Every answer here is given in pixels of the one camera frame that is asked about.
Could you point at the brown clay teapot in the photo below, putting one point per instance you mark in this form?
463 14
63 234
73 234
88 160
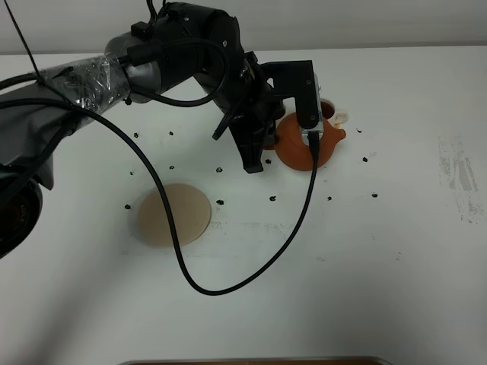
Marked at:
294 153

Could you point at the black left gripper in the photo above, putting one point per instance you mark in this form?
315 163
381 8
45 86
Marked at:
250 114

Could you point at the right white teacup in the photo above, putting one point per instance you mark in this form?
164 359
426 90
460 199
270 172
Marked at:
336 117

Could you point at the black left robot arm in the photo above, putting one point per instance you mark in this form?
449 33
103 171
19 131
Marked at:
186 55

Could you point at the beige round teapot coaster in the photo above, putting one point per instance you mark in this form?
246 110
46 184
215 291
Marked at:
191 212

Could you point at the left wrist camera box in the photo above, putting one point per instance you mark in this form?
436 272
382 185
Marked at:
296 79

